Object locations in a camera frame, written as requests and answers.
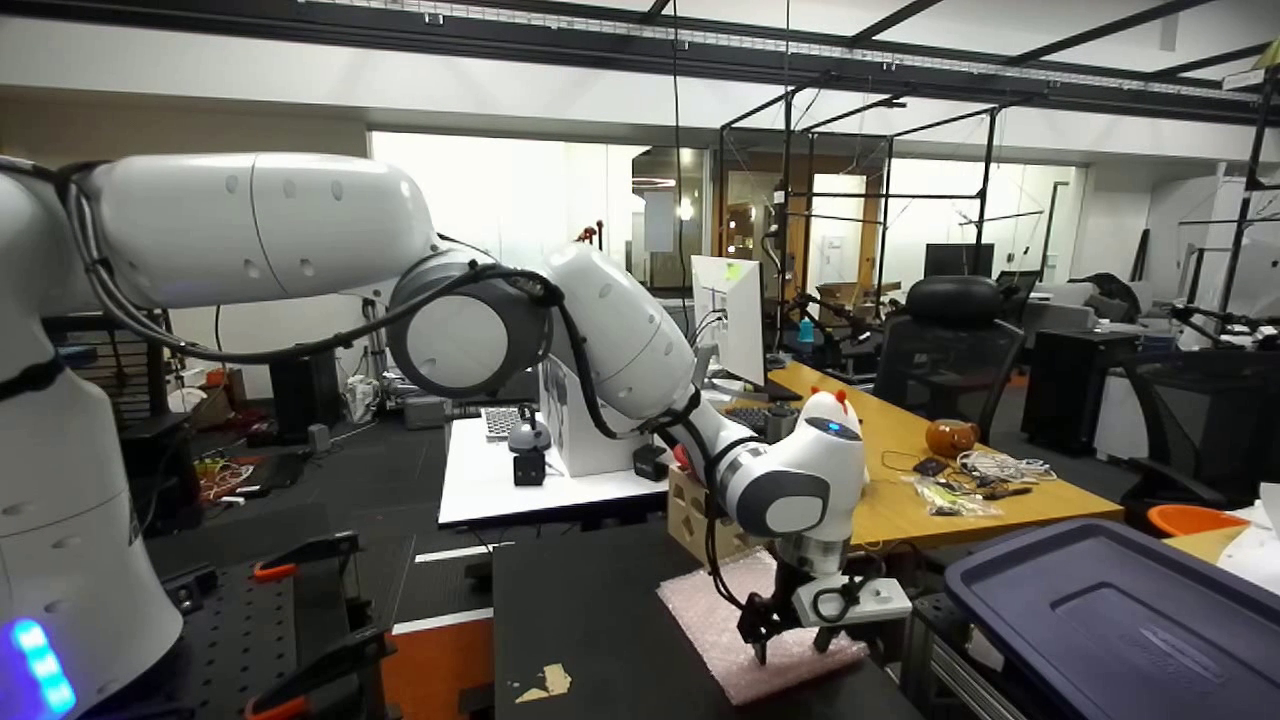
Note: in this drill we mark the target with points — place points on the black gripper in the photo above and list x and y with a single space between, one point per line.
835 607

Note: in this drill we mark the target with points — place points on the bubble wrap plastic sheet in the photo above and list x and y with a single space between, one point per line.
710 627

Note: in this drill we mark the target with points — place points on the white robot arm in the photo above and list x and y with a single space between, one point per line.
82 598

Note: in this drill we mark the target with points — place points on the wooden shape sorter box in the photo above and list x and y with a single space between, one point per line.
685 508

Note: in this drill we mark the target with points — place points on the wooden desk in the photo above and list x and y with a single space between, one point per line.
933 508

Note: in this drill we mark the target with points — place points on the orange ball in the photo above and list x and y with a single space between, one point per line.
950 438

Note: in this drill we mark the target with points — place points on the torn tape scrap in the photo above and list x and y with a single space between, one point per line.
552 683

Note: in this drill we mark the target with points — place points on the white box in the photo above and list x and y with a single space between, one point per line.
580 447

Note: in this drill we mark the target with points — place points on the dark blue storage bin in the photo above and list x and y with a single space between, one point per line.
1119 627

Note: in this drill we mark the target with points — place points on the black office chair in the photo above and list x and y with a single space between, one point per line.
950 350

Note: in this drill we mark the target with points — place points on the orange bowl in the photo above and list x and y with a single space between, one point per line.
1188 523

